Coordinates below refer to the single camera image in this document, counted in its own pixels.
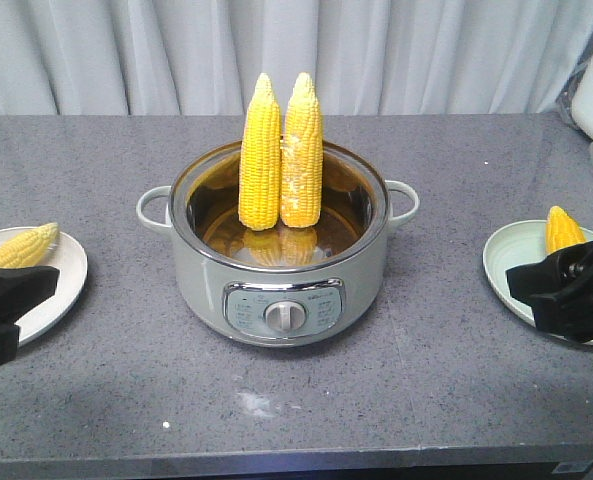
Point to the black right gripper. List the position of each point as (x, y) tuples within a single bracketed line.
[(559, 291)]

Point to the pale yellow corn cob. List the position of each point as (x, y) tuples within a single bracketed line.
[(28, 248)]

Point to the speckled yellow corn cob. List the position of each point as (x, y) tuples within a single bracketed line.
[(302, 156)]

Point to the bright yellow corn cob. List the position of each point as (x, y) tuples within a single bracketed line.
[(260, 159)]

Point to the white plate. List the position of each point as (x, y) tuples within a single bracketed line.
[(65, 254)]

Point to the grey curtain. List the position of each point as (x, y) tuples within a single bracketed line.
[(366, 57)]

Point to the green electric cooking pot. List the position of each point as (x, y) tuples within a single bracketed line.
[(283, 286)]

